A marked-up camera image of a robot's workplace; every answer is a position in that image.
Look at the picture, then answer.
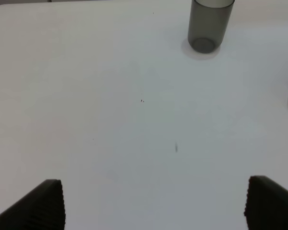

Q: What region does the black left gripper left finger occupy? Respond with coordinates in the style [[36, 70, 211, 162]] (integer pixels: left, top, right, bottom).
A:
[[0, 179, 66, 230]]

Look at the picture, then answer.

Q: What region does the grey translucent plastic cup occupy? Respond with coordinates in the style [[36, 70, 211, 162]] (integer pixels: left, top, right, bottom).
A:
[[187, 0, 235, 54]]

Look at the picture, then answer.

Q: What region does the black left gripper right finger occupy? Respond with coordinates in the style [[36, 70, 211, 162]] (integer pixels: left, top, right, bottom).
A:
[[244, 175, 288, 230]]

